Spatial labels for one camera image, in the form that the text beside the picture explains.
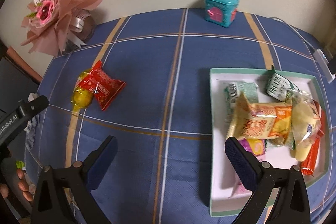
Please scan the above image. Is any round bun clear wrapper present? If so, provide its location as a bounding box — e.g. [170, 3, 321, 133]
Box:
[288, 90, 321, 162]

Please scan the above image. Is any red orange patterned packet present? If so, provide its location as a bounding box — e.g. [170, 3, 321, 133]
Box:
[300, 100, 326, 176]

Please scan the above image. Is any light green wafer packet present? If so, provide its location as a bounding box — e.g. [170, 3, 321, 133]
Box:
[224, 81, 259, 122]

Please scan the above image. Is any blue white crumpled wrapper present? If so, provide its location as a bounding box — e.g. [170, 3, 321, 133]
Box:
[23, 92, 40, 151]

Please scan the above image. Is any yellow cake snack bag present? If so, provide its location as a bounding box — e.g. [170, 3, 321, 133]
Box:
[71, 69, 93, 112]

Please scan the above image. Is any teal-rimmed white tray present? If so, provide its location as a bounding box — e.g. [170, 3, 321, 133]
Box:
[209, 68, 330, 217]

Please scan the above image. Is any orange swiss roll packet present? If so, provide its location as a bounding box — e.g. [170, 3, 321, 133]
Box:
[227, 92, 293, 140]

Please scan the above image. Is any pink swiss roll packet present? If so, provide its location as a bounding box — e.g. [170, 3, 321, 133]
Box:
[225, 137, 264, 193]

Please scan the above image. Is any left hand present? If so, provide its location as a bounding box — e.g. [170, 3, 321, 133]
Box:
[1, 168, 34, 202]

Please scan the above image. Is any white power strip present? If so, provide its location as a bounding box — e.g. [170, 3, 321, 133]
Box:
[313, 49, 335, 84]

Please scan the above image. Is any green snack packet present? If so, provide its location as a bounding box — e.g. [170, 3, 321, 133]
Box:
[265, 65, 299, 101]

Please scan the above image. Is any white power cable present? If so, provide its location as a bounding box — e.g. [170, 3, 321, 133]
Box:
[270, 16, 318, 53]

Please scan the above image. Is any pink paper flower bouquet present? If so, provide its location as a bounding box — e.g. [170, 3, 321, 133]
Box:
[21, 0, 102, 57]

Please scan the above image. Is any teal toy house box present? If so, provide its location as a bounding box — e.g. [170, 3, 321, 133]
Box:
[205, 0, 240, 28]

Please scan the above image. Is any red snack packet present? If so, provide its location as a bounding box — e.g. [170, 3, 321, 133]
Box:
[79, 60, 126, 111]

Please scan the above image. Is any blue plaid tablecloth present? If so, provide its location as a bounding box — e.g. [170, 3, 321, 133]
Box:
[25, 9, 335, 223]

